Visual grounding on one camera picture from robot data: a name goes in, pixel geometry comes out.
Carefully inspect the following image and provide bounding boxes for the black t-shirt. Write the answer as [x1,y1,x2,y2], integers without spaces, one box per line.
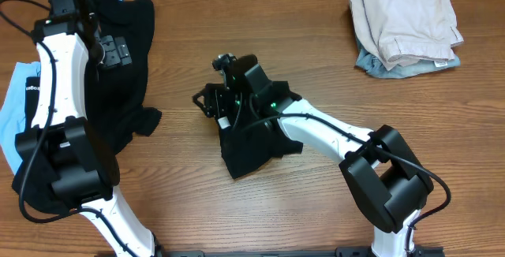
[204,79,305,181]

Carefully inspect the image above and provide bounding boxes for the folded teal shirt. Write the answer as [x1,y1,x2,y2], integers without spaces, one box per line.
[356,39,461,79]

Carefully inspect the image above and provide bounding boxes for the folded beige shorts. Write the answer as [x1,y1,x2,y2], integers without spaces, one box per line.
[349,0,464,70]

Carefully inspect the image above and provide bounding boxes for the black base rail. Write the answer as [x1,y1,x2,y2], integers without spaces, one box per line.
[161,246,445,257]

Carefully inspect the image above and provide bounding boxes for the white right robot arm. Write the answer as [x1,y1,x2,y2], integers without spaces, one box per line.
[193,54,443,256]

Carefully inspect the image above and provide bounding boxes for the light blue garment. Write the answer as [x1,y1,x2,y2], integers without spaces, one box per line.
[0,0,128,176]

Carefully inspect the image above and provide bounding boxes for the black garment pile with logo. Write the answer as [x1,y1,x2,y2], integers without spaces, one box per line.
[10,0,163,215]

